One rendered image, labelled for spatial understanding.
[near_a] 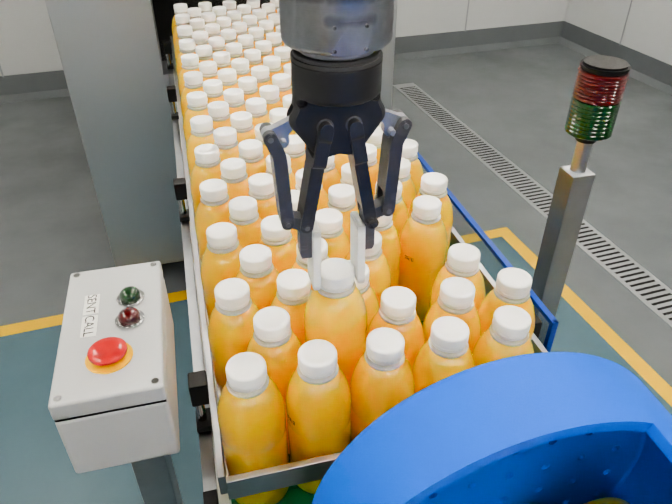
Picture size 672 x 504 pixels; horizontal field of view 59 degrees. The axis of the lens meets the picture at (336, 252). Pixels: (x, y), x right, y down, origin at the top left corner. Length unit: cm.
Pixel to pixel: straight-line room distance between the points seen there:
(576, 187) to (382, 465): 64
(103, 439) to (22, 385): 166
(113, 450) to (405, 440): 34
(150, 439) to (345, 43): 41
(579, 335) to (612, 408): 197
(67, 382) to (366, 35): 40
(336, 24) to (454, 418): 28
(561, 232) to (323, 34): 62
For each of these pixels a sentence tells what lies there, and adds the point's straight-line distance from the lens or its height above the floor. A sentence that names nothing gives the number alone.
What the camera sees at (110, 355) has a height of 111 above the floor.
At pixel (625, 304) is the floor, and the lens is 259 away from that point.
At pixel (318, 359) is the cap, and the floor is 109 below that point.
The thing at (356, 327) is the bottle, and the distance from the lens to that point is 63.
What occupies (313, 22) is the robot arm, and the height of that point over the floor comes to 140.
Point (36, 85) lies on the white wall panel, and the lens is 469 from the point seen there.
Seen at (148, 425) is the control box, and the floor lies 105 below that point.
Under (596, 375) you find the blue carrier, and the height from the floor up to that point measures 123.
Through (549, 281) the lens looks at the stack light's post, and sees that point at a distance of 104.
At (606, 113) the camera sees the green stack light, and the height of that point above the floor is 120.
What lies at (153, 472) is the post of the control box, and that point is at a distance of 81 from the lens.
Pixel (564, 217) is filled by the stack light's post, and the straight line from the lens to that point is 97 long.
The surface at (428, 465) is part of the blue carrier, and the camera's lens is 37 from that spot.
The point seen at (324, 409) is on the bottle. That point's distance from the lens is 61.
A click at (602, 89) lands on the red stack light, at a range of 88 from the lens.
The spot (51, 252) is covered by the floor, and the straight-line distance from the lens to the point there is 288.
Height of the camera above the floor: 151
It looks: 35 degrees down
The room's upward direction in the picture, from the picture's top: straight up
